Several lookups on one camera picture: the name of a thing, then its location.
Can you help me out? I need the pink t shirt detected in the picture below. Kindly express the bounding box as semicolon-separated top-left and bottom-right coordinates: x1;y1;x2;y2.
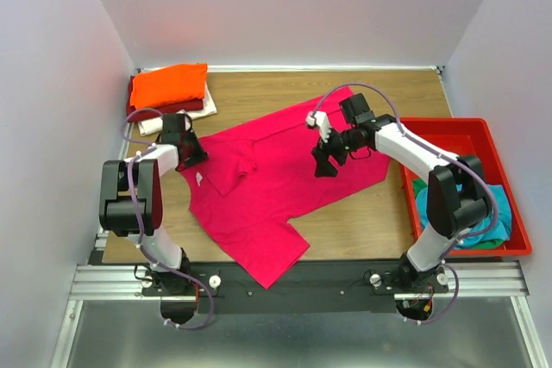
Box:
181;99;390;289

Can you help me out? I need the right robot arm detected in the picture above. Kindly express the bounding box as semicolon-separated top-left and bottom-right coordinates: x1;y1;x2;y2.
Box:
305;94;499;290

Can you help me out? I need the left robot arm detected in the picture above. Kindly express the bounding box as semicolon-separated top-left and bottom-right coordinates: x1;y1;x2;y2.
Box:
98;113;208;296

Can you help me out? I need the white folded t shirt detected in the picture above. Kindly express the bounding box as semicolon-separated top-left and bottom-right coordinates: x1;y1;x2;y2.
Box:
137;85;217;136

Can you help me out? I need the dark red folded t shirt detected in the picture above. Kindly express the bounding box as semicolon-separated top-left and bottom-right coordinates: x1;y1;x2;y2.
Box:
126;76;204;122

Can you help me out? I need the orange folded t shirt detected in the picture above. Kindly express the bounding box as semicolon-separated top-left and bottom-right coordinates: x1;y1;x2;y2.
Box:
129;63;208;109

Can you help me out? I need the green t shirt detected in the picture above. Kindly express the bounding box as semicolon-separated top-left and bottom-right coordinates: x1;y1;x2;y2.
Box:
411;178;429;200

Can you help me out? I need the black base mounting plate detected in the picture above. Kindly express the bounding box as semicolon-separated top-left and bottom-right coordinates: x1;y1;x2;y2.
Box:
142;259;449;318

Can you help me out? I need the red plastic bin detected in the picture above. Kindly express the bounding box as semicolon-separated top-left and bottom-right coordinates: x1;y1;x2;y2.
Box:
402;117;532;258

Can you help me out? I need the teal t shirt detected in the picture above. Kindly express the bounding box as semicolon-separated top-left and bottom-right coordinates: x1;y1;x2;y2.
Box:
415;185;512;250

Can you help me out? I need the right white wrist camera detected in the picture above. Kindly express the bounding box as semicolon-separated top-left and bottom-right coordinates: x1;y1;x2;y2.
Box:
305;110;332;143

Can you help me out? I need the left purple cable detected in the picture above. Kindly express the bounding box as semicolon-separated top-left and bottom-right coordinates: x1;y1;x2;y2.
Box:
120;107;165;253

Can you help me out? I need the aluminium frame rail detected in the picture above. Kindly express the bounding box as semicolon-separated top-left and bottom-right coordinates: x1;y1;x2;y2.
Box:
68;263;147;300

